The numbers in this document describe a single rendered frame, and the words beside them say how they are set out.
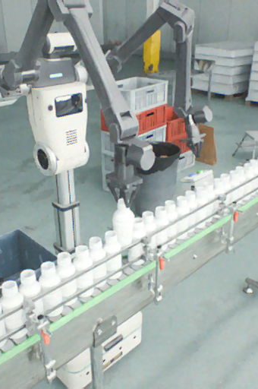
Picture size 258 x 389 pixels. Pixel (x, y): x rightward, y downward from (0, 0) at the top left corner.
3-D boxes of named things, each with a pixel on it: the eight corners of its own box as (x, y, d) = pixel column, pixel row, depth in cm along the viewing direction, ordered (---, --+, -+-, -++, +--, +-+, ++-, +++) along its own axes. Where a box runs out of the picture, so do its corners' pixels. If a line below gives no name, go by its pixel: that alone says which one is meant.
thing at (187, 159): (165, 178, 445) (166, 161, 434) (139, 169, 469) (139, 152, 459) (195, 164, 484) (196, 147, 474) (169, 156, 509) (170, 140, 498)
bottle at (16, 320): (1, 333, 107) (-8, 286, 99) (18, 321, 111) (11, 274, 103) (16, 343, 103) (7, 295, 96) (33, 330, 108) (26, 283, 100)
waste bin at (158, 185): (155, 228, 348) (158, 162, 318) (121, 210, 377) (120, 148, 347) (186, 211, 376) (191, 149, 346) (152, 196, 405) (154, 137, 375)
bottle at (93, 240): (100, 274, 130) (98, 232, 122) (110, 283, 125) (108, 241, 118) (84, 281, 127) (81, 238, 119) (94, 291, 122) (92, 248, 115)
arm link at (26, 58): (67, -36, 111) (38, -37, 105) (92, 1, 109) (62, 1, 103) (25, 70, 146) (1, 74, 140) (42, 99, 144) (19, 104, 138)
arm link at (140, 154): (130, 116, 113) (108, 122, 108) (160, 124, 106) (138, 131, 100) (130, 155, 119) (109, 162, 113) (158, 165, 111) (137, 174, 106)
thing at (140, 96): (131, 115, 353) (131, 90, 343) (98, 108, 376) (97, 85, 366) (168, 102, 396) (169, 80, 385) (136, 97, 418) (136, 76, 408)
